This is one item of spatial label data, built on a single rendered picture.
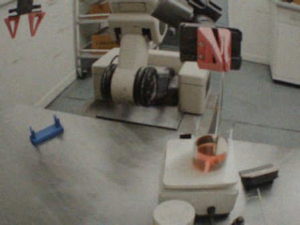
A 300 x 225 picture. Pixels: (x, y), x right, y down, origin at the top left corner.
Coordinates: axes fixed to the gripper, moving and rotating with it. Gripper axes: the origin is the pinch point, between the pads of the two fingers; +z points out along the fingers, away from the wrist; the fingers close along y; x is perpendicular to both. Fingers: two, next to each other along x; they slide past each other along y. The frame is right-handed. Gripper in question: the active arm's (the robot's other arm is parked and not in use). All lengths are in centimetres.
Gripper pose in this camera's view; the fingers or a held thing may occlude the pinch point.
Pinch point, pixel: (222, 64)
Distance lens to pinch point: 39.3
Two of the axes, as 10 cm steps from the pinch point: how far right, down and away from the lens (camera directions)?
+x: 0.2, 8.6, 5.1
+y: 10.0, 0.0, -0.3
